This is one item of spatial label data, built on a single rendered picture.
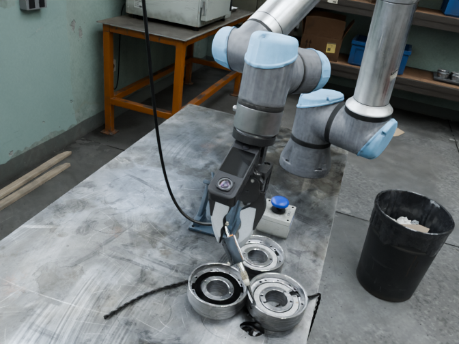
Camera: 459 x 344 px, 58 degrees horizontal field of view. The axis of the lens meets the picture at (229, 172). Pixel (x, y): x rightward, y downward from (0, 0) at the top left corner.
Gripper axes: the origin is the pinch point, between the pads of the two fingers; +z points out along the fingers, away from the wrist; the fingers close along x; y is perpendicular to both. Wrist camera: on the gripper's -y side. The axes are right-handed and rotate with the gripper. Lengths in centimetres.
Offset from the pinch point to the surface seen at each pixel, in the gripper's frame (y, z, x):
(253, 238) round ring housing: 11.8, 4.9, -2.4
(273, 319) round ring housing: -6.6, 7.3, -11.5
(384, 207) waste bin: 132, 37, -41
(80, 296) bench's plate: -13.1, 11.9, 20.4
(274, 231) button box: 19.5, 6.1, -5.4
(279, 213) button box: 20.9, 2.2, -5.1
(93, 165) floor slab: 147, 72, 128
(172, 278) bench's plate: -2.1, 10.3, 8.5
